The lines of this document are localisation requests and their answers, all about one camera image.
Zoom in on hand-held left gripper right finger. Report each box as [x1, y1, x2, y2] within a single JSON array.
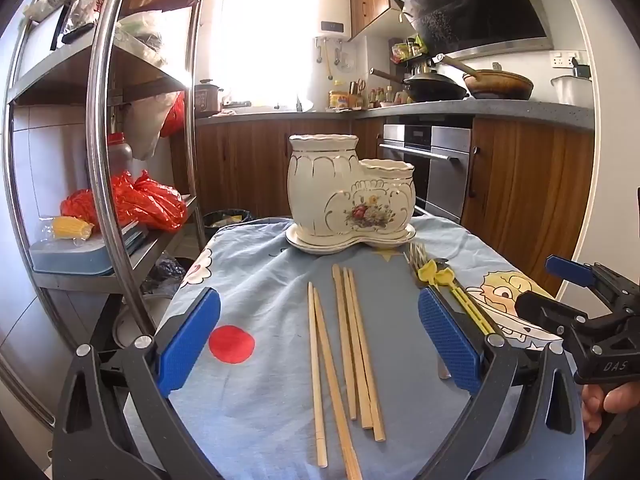
[[417, 287, 587, 480]]

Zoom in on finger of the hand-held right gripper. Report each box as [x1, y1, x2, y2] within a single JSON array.
[[545, 254, 640, 308], [515, 291, 592, 343]]

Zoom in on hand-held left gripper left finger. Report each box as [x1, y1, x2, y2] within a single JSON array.
[[50, 287, 222, 480]]

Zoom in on wooden chopstick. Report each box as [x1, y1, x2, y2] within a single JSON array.
[[312, 287, 363, 480], [347, 268, 387, 442], [342, 267, 374, 430], [332, 264, 358, 421], [307, 281, 327, 455]]

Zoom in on cream floral ceramic utensil holder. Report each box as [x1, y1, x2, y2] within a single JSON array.
[[286, 133, 417, 240]]

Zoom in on person's right hand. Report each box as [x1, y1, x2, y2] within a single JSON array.
[[581, 381, 640, 442]]

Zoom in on wooden base cabinets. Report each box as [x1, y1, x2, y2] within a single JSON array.
[[170, 114, 597, 297]]

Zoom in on blue printed cartoon tablecloth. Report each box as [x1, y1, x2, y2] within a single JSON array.
[[155, 216, 587, 480]]

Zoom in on black trash bin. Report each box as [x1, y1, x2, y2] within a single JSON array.
[[202, 208, 257, 250]]

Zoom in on blue plastic container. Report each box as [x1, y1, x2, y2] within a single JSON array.
[[28, 222, 151, 277]]

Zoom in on crumpled red plastic bag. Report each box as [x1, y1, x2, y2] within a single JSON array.
[[60, 170, 189, 233]]

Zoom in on cream ceramic holder tray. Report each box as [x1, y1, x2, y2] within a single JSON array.
[[285, 224, 417, 256]]

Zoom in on stainless steel oven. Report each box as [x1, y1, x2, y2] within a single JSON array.
[[378, 124, 474, 224]]

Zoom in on yellow corn cob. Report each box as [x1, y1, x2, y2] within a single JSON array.
[[52, 216, 95, 241]]

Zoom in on grey kitchen countertop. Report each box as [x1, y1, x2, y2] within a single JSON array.
[[195, 99, 597, 134]]

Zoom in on steel pot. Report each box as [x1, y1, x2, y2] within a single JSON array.
[[550, 74, 594, 107]]

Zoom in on brown frying pan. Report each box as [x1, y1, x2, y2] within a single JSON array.
[[436, 53, 535, 100]]

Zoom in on red-capped plastic bottle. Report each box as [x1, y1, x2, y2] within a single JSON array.
[[107, 131, 134, 164]]

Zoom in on white plastic bag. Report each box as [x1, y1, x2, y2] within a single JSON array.
[[120, 92, 177, 162]]

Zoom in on black wok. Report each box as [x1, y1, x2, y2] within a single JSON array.
[[370, 67, 469, 103]]

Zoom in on hanging red plastic bag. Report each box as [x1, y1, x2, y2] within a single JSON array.
[[160, 91, 187, 139]]

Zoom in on dark rice cooker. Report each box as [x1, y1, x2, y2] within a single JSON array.
[[193, 79, 225, 119]]

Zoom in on steel shelf rack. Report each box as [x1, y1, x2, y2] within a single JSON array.
[[0, 0, 208, 428]]

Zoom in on spice rack with bottles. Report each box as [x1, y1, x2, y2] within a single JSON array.
[[390, 34, 434, 64]]

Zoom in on black range hood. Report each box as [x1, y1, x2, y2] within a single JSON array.
[[385, 0, 554, 59]]

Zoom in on white water heater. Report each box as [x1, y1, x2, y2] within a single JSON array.
[[312, 0, 354, 42]]

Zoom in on white wall socket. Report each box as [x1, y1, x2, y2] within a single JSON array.
[[549, 50, 589, 69]]

